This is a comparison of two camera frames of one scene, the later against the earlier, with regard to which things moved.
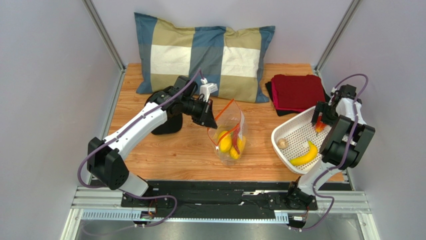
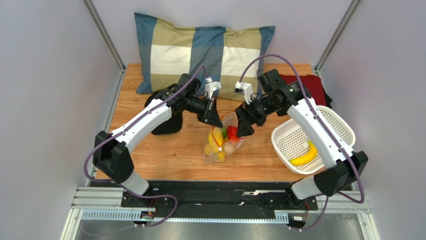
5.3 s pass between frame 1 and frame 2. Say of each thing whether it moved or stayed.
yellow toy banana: stayed
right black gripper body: moved
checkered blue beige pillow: stayed
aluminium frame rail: stayed
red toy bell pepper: moved
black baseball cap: stayed
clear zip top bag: moved
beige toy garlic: moved
